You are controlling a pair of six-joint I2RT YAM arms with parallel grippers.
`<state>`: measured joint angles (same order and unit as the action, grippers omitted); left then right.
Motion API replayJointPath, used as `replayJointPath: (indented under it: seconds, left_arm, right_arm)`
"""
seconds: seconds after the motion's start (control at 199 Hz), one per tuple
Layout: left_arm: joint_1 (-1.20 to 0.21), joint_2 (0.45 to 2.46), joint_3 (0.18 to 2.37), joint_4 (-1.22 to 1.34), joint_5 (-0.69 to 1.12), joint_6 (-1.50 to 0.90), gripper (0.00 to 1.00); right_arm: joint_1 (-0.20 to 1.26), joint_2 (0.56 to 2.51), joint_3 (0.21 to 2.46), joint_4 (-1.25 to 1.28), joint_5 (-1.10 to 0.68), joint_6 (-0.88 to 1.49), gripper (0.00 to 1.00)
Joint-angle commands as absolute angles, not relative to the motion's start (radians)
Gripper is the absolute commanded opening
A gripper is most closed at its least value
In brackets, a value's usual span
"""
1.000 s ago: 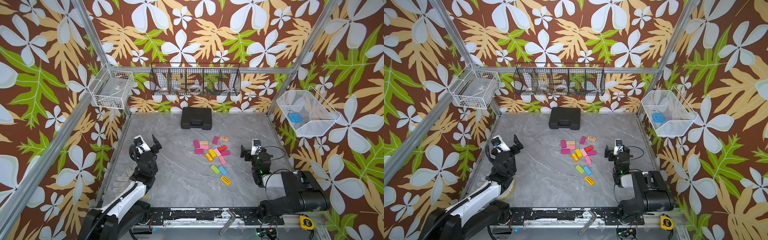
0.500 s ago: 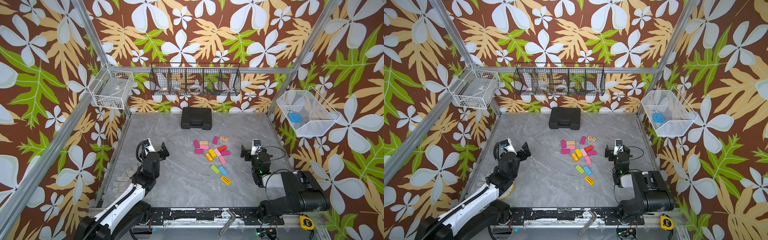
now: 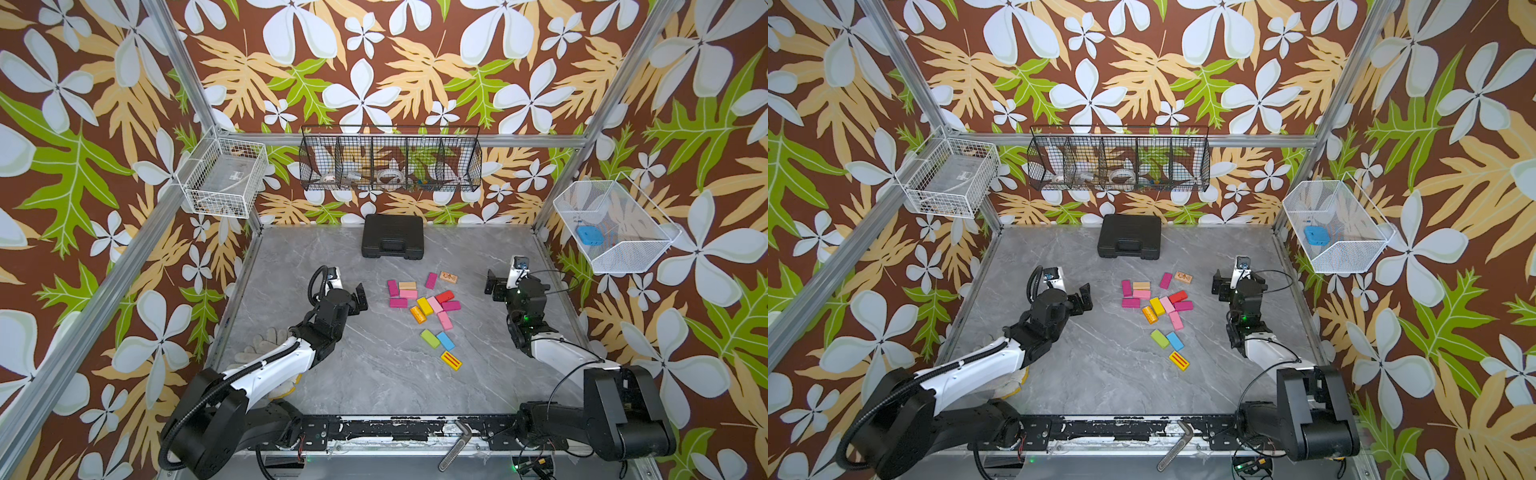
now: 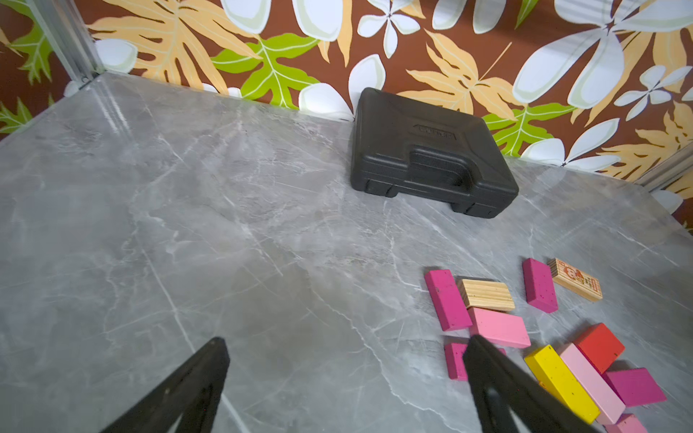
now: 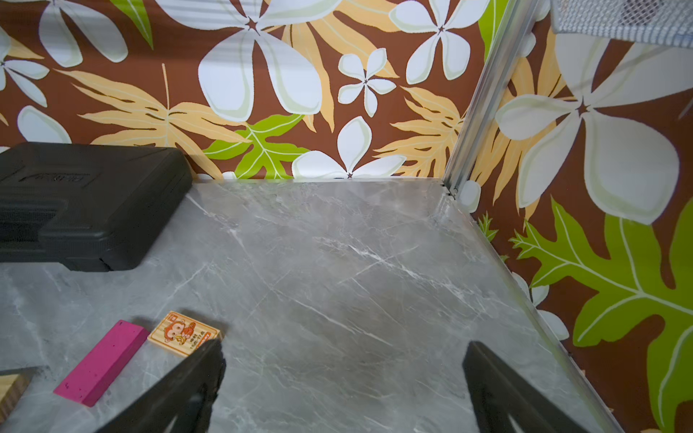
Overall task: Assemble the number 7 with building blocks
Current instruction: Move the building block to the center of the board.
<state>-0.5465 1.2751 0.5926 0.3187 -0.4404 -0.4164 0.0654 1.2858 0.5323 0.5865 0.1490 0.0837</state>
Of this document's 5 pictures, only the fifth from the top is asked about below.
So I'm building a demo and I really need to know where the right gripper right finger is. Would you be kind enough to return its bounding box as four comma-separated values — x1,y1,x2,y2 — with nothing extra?
462,341,585,432

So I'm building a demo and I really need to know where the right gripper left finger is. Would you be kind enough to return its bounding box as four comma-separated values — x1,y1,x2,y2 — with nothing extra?
99,338,227,432

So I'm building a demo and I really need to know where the natural wood block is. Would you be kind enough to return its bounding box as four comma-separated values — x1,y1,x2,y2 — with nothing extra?
0,367,36,424

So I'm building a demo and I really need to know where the monkey picture wood block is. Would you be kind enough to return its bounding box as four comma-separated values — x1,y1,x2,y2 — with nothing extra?
147,311,223,357

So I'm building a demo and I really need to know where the magenta block top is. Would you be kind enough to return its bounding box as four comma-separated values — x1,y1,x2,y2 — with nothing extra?
53,320,148,407

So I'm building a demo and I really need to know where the black plastic tool case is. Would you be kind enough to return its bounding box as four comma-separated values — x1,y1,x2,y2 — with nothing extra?
1,143,192,272

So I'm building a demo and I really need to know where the white mesh basket right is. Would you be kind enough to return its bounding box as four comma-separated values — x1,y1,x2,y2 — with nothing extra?
550,0,693,49

